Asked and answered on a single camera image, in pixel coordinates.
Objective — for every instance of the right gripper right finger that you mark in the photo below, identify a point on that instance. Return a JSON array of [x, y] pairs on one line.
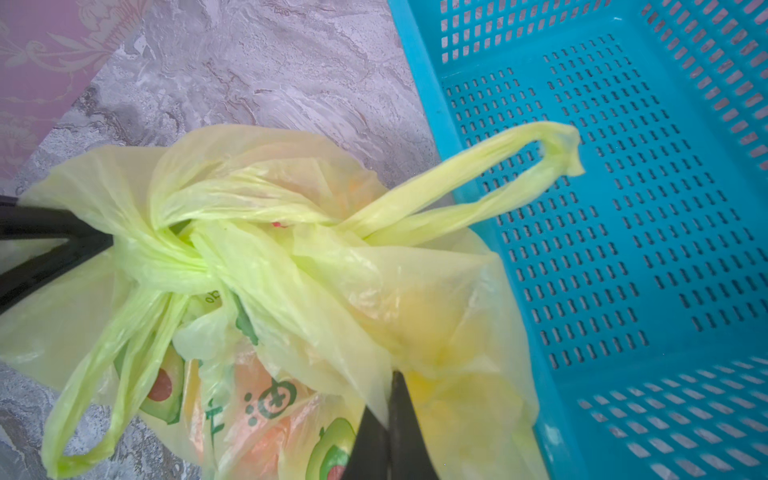
[[409, 458]]

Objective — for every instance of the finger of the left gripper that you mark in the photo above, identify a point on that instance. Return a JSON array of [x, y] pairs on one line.
[[23, 223], [31, 275]]

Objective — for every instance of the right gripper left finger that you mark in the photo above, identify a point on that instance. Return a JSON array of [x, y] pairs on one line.
[[370, 455]]

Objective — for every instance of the teal plastic basket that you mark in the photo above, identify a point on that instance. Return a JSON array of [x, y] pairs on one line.
[[643, 282]]

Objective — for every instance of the yellow plastic bag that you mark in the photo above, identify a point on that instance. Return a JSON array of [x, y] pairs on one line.
[[261, 290]]

